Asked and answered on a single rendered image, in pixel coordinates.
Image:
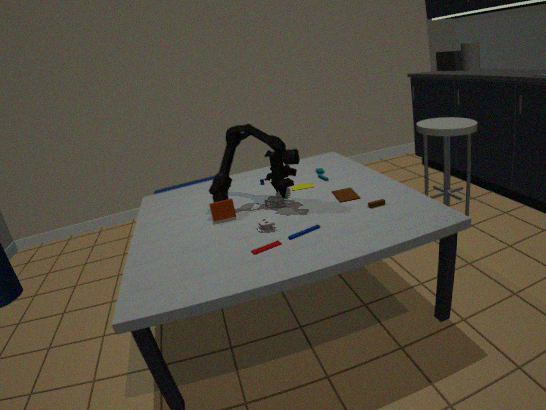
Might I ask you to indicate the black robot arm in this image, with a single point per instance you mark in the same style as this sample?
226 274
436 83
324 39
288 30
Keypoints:
222 181

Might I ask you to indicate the red flat bar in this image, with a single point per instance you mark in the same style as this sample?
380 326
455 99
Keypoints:
266 247

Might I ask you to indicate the blue rectangular bar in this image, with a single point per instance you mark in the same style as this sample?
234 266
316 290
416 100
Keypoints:
304 232

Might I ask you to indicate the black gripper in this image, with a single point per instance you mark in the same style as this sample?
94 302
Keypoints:
279 183

